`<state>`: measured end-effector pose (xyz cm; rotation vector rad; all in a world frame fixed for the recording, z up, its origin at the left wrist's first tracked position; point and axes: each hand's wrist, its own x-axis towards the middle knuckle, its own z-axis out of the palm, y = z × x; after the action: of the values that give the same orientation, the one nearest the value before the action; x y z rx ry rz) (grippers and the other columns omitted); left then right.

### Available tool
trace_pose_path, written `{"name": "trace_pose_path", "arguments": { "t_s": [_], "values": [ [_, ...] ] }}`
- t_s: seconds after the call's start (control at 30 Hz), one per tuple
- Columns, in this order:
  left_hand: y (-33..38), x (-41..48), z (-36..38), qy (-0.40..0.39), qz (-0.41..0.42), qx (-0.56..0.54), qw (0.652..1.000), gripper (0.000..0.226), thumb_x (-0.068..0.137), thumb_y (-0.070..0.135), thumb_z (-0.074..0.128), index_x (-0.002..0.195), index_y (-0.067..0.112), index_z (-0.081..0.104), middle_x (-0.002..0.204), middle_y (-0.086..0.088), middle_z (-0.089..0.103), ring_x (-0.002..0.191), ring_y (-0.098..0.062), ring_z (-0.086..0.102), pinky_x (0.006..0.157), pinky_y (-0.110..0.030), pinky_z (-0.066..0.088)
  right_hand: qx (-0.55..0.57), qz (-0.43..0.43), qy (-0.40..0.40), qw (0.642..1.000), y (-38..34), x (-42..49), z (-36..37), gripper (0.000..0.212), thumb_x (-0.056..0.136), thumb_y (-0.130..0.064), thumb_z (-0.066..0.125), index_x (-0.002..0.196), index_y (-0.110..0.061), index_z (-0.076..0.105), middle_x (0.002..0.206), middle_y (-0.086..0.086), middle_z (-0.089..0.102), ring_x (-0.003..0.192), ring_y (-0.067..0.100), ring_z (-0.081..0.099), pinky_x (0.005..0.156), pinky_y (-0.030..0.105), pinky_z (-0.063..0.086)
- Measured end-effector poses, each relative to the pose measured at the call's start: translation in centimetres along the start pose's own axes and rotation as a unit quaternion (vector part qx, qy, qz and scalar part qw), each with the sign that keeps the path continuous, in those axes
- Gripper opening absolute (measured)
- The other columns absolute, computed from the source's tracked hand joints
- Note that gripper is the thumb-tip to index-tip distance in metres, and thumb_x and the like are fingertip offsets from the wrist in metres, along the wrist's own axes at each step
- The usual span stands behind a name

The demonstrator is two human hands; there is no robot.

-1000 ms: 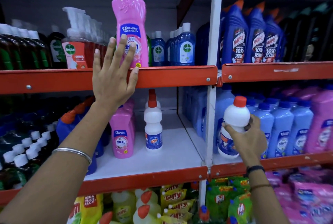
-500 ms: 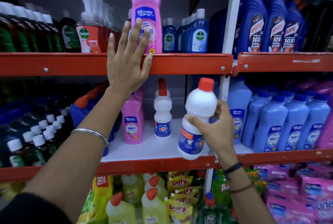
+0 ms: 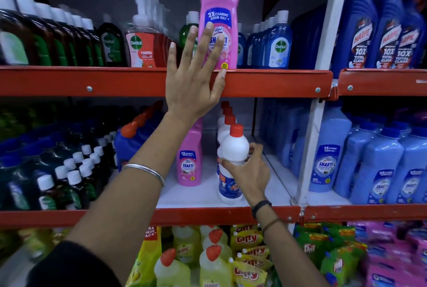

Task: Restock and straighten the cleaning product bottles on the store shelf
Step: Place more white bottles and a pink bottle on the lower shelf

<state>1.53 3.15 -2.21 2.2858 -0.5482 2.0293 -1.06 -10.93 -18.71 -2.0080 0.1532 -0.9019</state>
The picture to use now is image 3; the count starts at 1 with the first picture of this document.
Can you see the stack of green pouches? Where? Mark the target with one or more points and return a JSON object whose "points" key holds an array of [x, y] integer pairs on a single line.
{"points": [[317, 246]]}

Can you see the silver bangle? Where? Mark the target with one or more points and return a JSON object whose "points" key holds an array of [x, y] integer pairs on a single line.
{"points": [[146, 170]]}

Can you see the row of small blue bottles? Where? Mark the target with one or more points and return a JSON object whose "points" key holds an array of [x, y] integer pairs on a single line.
{"points": [[278, 46]]}

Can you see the red metal shelf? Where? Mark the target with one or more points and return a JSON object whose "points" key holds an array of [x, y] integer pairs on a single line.
{"points": [[100, 81]]}

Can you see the black shirt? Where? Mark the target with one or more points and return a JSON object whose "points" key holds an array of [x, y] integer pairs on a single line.
{"points": [[73, 266]]}

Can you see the stack of yellow pouches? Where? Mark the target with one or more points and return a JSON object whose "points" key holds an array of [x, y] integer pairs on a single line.
{"points": [[248, 240]]}

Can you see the row of green-capped bottles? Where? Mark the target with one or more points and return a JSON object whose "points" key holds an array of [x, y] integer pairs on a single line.
{"points": [[13, 123]]}

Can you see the row of red pump bottles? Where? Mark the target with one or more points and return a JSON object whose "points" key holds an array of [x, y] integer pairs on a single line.
{"points": [[143, 46]]}

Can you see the person's left forearm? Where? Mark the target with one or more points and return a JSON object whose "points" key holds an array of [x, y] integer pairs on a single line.
{"points": [[116, 216]]}

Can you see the person's right forearm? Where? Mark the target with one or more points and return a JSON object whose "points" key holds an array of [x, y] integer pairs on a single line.
{"points": [[290, 256]]}

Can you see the row of teal bottles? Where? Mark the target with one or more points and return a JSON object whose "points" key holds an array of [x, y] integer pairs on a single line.
{"points": [[20, 180]]}

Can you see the black wristband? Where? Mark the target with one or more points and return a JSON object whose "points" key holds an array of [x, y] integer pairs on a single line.
{"points": [[261, 206]]}

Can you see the row of brown bottles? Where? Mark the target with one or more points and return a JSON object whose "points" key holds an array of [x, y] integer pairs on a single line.
{"points": [[43, 40]]}

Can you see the dark green bottle white cap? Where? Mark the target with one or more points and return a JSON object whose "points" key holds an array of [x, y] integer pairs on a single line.
{"points": [[111, 43]]}

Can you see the person's left hand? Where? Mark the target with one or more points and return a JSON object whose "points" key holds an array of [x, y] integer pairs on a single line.
{"points": [[190, 90]]}

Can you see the row of light blue bottles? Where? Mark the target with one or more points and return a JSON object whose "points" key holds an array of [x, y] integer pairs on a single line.
{"points": [[377, 170]]}

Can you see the stack of pink pouches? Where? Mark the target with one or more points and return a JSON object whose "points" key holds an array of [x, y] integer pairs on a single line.
{"points": [[393, 263]]}

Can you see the group of small dark bottles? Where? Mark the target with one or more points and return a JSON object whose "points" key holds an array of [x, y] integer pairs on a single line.
{"points": [[76, 183]]}

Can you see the person's right hand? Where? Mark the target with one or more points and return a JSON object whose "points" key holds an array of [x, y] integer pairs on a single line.
{"points": [[253, 176]]}

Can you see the row of navy bottles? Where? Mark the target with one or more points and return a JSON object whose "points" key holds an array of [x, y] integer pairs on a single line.
{"points": [[133, 136], [360, 30]]}

